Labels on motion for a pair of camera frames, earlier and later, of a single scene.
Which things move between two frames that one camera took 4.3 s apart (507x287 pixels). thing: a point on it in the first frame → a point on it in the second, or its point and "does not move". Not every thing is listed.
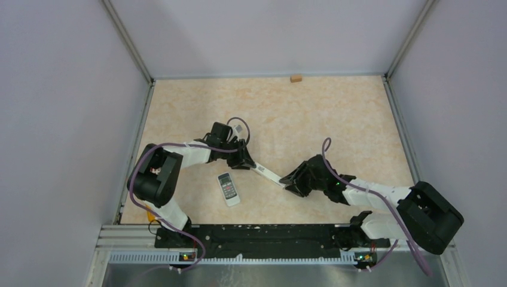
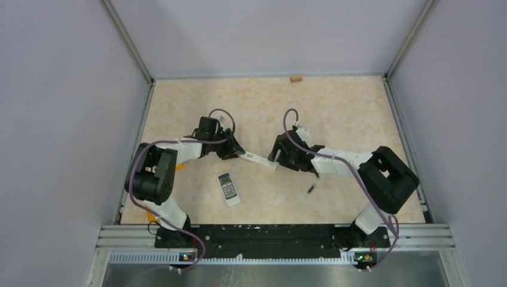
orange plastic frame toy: [150, 217] does not move
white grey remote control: [229, 189] does not move
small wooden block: [296, 78] does not move
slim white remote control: [268, 174] → [253, 158]
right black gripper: [295, 180] → [281, 159]
